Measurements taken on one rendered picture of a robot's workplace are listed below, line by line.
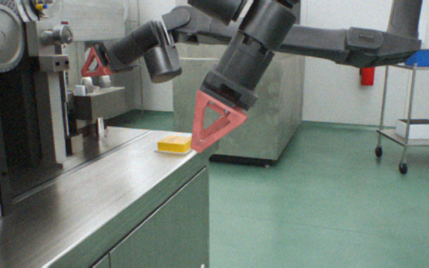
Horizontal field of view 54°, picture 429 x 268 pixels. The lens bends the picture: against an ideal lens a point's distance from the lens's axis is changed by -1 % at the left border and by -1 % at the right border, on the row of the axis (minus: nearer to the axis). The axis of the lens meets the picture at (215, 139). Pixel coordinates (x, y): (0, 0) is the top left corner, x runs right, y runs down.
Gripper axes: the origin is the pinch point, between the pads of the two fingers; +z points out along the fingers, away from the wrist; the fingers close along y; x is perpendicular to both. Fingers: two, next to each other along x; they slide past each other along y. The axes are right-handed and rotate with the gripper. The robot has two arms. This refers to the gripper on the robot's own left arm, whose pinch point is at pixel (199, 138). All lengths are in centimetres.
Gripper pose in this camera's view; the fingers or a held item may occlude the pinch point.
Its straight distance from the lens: 56.6
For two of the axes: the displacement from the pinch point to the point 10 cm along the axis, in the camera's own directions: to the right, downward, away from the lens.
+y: -0.4, 2.6, -9.7
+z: -4.9, 8.4, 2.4
